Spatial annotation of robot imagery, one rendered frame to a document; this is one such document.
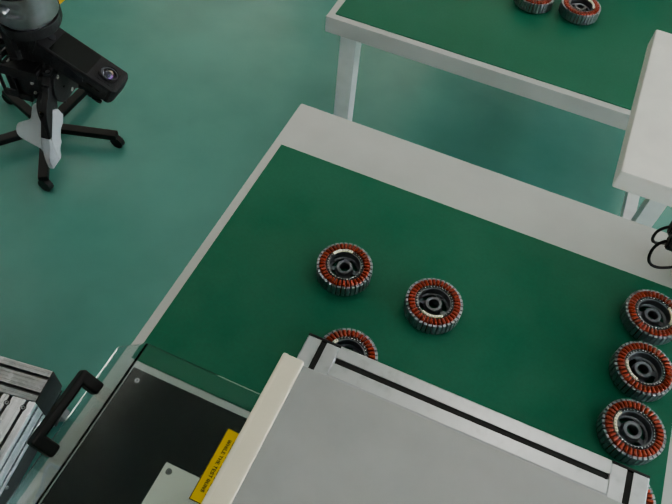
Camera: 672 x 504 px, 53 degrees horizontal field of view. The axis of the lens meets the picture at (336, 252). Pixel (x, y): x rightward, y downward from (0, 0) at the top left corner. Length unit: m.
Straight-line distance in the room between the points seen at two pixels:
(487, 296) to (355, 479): 0.85
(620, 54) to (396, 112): 1.05
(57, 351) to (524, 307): 1.41
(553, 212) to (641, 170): 0.55
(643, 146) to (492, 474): 0.62
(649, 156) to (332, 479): 0.70
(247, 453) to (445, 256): 0.91
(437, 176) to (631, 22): 0.88
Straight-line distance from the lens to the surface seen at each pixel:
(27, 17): 0.92
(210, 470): 0.87
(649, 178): 1.06
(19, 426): 1.90
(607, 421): 1.31
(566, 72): 1.96
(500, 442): 0.86
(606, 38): 2.13
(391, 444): 0.61
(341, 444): 0.61
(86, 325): 2.25
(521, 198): 1.59
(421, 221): 1.48
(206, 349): 1.29
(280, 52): 3.07
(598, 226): 1.61
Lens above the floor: 1.89
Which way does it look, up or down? 54 degrees down
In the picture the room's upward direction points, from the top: 7 degrees clockwise
